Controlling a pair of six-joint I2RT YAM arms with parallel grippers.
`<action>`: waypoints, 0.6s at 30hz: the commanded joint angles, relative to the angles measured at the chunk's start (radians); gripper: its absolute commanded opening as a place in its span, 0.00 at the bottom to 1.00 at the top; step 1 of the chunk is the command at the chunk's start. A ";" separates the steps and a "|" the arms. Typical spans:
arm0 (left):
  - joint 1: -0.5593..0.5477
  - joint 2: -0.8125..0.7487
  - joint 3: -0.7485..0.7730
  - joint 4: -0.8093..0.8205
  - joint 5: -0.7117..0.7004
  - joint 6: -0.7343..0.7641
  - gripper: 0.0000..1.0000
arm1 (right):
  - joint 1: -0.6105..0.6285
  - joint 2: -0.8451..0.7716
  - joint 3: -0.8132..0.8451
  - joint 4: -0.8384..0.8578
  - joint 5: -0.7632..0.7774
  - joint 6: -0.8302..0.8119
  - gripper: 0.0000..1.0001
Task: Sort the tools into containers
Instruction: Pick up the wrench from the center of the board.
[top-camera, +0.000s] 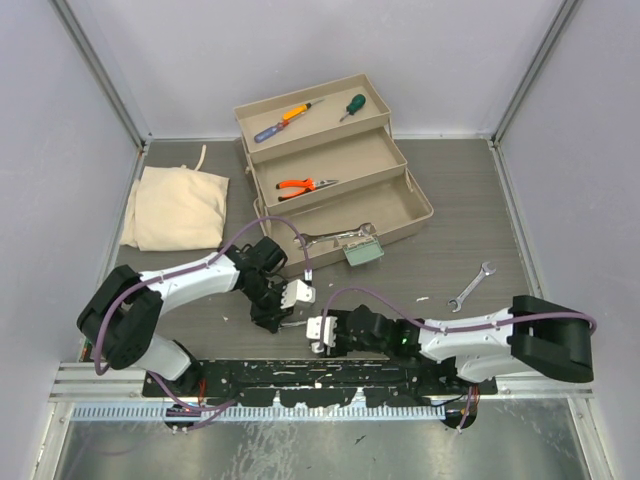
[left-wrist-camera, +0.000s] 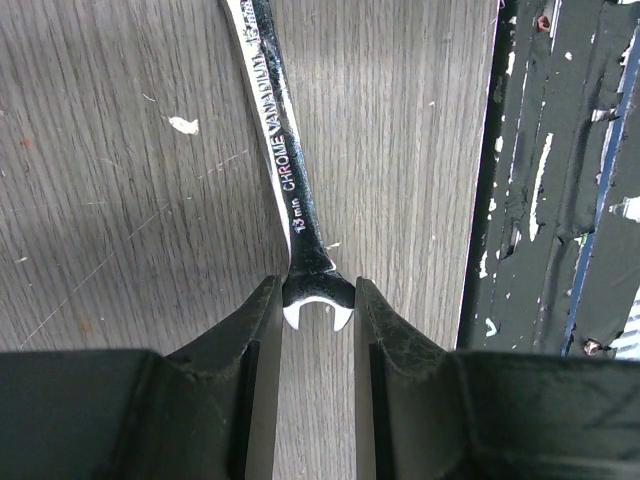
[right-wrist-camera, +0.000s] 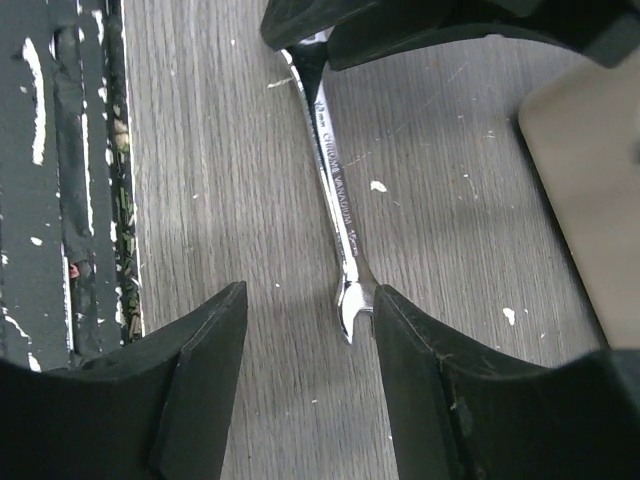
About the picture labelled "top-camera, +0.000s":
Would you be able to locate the yellow handled tool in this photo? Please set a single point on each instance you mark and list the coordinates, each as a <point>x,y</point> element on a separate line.
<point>299,110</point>

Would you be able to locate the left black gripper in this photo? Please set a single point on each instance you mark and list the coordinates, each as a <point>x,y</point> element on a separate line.
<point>271,316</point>

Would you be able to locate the green handled screwdriver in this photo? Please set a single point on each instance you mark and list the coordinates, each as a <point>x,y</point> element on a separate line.
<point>354,106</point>

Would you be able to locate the beige cloth bag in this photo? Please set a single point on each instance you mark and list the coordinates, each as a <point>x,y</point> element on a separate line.
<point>176,209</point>

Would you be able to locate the slotted cable duct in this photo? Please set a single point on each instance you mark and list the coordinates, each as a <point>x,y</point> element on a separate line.
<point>161,411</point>

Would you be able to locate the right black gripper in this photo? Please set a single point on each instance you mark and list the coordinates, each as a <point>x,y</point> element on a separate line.
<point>338,350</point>

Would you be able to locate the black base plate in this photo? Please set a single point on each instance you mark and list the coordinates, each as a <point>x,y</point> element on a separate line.
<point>323,383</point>

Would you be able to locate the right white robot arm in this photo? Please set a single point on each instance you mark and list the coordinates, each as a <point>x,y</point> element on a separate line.
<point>530,335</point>

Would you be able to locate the orange handled pliers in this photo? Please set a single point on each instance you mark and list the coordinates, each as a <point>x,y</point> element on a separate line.
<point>302,187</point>

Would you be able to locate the brown translucent toolbox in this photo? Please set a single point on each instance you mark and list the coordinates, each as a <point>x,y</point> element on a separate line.
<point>374,182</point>

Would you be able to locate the silver wrench near right arm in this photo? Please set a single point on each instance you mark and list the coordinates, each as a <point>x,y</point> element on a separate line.
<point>485,271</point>

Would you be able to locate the large silver wrench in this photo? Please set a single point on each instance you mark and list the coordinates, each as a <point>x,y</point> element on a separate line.
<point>308,240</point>

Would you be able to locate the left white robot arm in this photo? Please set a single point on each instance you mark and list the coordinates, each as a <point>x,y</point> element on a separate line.
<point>121,318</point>

